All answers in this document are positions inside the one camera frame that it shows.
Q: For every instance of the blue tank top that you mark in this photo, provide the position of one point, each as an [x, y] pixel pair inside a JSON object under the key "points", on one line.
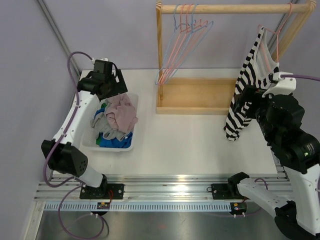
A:
{"points": [[114, 143]]}

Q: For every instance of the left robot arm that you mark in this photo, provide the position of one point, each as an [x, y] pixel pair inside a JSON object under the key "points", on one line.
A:
{"points": [[62, 153]]}

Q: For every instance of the mauve tank top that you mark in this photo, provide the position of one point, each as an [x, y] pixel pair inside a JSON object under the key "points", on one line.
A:
{"points": [[121, 113]]}

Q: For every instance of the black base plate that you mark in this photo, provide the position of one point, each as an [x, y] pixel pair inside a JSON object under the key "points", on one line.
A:
{"points": [[223, 191], [115, 191]]}

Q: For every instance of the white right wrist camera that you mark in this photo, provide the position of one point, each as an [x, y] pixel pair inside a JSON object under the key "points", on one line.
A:
{"points": [[284, 83]]}

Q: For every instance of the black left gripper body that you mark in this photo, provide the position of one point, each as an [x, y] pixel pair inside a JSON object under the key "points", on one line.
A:
{"points": [[114, 88]]}

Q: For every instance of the grey tank top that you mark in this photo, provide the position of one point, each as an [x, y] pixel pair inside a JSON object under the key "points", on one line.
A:
{"points": [[100, 124]]}

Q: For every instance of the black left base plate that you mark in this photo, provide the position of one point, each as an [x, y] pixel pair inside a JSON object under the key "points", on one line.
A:
{"points": [[115, 191]]}

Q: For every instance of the black white striped tank top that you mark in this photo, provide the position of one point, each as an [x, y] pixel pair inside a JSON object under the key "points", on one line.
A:
{"points": [[256, 71]]}

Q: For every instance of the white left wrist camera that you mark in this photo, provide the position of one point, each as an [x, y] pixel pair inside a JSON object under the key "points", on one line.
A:
{"points": [[103, 66]]}

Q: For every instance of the wooden clothes rack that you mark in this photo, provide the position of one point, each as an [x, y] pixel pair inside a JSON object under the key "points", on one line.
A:
{"points": [[212, 95]]}

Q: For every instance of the white slotted cable duct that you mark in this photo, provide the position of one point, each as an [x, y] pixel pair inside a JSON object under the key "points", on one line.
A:
{"points": [[120, 206]]}

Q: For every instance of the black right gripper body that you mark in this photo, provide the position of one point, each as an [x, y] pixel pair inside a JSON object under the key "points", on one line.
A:
{"points": [[259, 105]]}

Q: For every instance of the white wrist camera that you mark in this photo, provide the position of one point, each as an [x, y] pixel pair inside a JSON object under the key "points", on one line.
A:
{"points": [[284, 83], [103, 66]]}

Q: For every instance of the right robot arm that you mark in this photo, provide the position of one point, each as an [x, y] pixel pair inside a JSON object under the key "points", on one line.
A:
{"points": [[280, 117]]}

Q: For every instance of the green tank top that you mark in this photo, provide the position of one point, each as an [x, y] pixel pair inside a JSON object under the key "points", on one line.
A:
{"points": [[98, 140]]}

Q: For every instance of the aluminium mounting rail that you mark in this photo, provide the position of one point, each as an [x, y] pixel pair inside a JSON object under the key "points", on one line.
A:
{"points": [[177, 187]]}

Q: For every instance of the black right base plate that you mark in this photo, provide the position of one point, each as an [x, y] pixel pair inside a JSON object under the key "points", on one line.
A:
{"points": [[223, 191]]}

